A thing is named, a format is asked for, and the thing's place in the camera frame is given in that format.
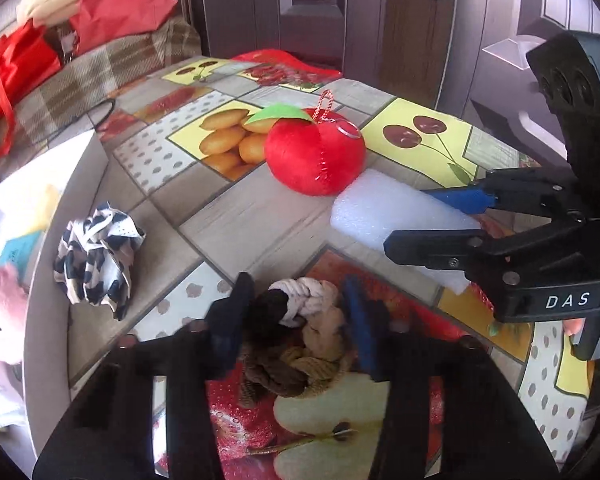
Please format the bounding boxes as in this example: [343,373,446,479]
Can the black white patterned cloth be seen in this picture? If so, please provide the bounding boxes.
[53,202,146,321]

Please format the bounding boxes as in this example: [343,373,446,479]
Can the red plush apple toy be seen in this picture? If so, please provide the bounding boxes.
[244,90,366,196]

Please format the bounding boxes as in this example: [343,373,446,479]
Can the white foam block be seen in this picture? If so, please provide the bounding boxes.
[329,167,484,297]

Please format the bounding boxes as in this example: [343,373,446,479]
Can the braided rope knot toy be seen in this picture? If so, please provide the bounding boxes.
[238,276,354,408]

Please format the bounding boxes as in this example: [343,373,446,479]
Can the black cable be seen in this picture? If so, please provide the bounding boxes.
[44,96,118,144]

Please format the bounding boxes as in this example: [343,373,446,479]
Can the white cardboard box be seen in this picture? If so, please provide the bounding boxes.
[0,129,108,455]

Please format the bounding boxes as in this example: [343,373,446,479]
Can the brown wooden door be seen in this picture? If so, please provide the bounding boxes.
[178,0,600,164]

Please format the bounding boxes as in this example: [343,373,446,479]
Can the plaid blanket covered furniture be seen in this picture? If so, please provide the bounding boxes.
[0,16,201,182]

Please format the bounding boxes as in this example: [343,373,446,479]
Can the red tote bag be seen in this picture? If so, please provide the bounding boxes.
[0,18,61,157]

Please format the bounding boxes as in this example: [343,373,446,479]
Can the teal tissue packet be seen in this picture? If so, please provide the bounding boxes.
[0,231,45,282]

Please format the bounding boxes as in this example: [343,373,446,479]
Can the dark red fabric bag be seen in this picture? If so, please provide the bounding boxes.
[70,0,178,55]

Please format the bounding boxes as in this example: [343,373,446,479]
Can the fruit pattern tablecloth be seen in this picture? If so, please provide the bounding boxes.
[68,56,593,465]

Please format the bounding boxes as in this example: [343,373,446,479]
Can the red plastic bag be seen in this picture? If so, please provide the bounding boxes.
[233,49,342,93]

